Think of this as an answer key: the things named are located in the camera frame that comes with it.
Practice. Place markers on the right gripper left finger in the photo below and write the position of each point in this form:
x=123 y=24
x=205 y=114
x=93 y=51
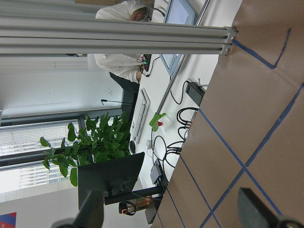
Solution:
x=91 y=213

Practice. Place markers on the person in white shirt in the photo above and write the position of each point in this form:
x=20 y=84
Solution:
x=125 y=66

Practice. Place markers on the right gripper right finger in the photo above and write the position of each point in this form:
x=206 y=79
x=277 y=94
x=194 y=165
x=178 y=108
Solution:
x=253 y=213

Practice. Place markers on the reacher grabber tool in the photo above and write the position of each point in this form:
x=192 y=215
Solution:
x=157 y=116

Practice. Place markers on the green potted plant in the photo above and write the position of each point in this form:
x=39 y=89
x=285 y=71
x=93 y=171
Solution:
x=98 y=142

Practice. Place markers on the black monitor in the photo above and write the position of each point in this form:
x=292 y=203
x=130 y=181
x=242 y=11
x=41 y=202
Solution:
x=114 y=177

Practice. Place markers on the aluminium frame post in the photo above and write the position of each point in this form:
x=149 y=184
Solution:
x=46 y=36

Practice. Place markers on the black power adapter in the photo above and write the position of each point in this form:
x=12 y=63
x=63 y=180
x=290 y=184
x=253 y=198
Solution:
x=195 y=92

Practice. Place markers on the white keyboard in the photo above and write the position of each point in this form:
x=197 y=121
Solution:
x=139 y=116

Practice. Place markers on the black usb hub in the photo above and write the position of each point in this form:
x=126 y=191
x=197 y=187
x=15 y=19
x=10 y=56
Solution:
x=158 y=176

